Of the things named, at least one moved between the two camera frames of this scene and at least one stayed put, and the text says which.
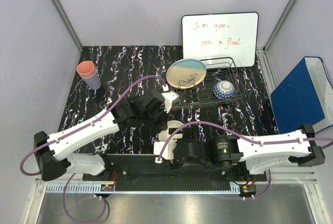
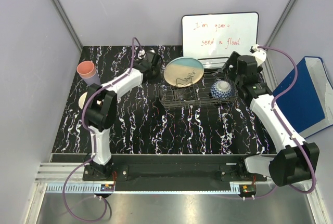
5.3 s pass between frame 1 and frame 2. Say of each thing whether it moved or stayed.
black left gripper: moved
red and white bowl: moved
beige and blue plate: stayed
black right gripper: moved
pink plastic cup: stayed
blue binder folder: stayed
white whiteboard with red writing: stayed
